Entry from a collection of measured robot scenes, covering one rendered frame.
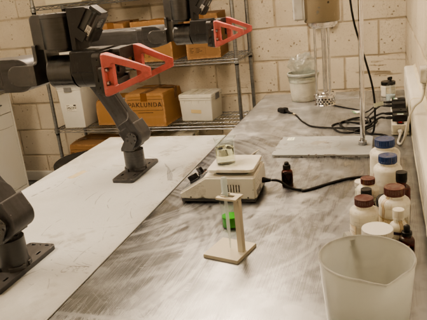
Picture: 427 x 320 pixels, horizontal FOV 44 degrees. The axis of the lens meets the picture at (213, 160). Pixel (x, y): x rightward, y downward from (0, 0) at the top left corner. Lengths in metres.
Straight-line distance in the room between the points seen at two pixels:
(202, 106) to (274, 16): 0.77
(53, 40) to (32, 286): 0.48
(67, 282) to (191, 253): 0.25
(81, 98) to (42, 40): 2.92
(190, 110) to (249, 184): 2.39
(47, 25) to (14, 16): 3.65
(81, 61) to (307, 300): 0.55
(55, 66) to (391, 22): 2.94
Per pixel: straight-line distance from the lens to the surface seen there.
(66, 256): 1.21
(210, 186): 1.34
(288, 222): 1.21
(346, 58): 3.71
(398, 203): 1.09
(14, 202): 1.13
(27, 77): 0.97
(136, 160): 1.63
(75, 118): 3.95
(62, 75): 0.95
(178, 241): 1.18
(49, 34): 0.95
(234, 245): 1.11
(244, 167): 1.32
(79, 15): 0.92
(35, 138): 4.73
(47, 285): 1.11
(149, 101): 3.65
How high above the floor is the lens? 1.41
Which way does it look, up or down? 18 degrees down
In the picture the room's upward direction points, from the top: 6 degrees counter-clockwise
